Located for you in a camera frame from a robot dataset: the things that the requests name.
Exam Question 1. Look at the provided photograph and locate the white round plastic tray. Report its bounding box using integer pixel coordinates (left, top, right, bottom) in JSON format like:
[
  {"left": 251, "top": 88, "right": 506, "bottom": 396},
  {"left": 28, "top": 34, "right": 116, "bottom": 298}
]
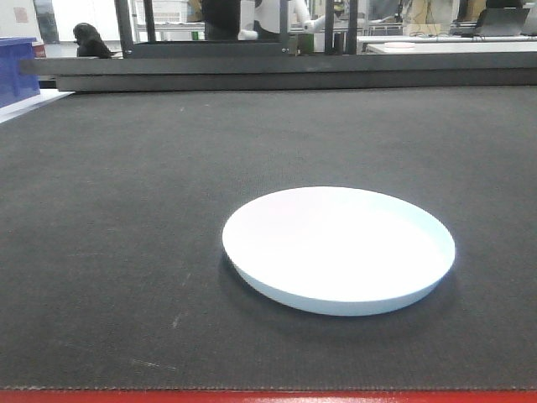
[{"left": 222, "top": 186, "right": 456, "bottom": 317}]

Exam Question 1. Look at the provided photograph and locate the dark grey table mat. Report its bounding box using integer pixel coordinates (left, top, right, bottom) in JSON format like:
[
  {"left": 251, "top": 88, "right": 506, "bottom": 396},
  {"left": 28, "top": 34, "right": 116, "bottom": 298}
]
[{"left": 1, "top": 86, "right": 536, "bottom": 390}]

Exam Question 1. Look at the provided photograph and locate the black-haired seated person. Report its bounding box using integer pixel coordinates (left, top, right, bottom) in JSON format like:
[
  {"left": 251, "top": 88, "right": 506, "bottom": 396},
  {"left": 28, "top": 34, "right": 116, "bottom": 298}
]
[{"left": 73, "top": 23, "right": 115, "bottom": 59}]

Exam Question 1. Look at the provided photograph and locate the blue plastic storage bin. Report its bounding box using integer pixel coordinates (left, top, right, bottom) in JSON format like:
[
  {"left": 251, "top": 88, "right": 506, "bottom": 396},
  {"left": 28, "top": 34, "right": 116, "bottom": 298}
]
[{"left": 0, "top": 37, "right": 40, "bottom": 107}]

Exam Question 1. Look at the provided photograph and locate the red table edge strip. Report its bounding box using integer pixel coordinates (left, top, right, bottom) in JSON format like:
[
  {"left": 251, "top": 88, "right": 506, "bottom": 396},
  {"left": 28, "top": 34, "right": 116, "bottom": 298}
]
[{"left": 1, "top": 390, "right": 536, "bottom": 402}]

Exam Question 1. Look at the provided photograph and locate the black metal frame rack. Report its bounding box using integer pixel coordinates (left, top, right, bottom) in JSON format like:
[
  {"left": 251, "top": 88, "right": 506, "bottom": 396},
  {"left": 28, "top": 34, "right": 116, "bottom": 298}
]
[{"left": 19, "top": 1, "right": 536, "bottom": 92}]

